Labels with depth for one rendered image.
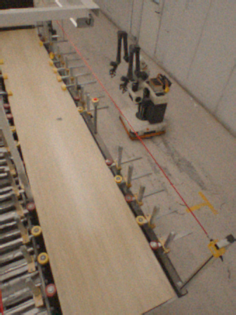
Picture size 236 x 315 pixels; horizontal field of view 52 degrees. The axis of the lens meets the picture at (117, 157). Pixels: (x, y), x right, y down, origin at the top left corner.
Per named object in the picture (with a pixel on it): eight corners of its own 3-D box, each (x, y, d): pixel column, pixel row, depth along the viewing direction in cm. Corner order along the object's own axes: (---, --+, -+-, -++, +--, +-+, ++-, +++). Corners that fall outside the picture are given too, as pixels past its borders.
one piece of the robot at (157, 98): (149, 109, 457) (157, 67, 395) (162, 127, 423) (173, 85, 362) (133, 112, 448) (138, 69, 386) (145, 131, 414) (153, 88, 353)
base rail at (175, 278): (46, 43, 511) (46, 39, 504) (186, 294, 209) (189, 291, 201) (43, 44, 509) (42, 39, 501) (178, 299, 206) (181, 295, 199)
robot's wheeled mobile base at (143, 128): (150, 112, 472) (153, 102, 453) (166, 134, 433) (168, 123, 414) (118, 118, 454) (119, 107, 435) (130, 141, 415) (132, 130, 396)
